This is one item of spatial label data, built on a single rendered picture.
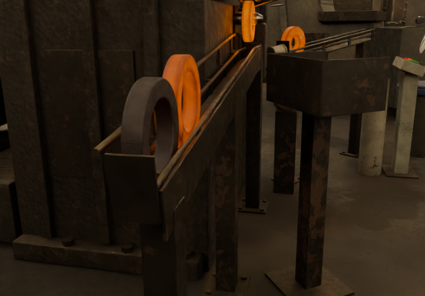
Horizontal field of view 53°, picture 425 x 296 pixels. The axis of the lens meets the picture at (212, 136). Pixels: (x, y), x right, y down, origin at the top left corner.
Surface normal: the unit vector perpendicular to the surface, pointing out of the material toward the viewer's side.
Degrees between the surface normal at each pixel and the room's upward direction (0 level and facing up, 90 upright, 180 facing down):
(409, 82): 90
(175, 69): 39
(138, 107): 50
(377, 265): 0
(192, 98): 87
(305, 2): 90
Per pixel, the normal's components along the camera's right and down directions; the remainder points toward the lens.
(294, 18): -0.45, 0.24
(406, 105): -0.22, 0.25
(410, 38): 0.04, 0.26
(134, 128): -0.20, -0.09
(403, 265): -0.01, -0.97
